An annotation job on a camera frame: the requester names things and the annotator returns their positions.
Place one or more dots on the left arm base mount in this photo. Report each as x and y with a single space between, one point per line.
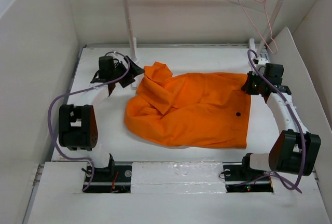
118 181

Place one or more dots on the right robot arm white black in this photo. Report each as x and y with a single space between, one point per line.
296 149

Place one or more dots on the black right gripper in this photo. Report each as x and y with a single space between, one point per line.
246 87

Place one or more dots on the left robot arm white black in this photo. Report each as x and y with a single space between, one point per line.
78 129

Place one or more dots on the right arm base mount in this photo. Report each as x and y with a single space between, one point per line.
240 180

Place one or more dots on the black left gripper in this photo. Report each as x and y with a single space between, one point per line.
133 72

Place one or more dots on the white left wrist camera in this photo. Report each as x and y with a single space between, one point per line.
114 56

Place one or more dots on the orange trousers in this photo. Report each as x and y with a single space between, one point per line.
207 110

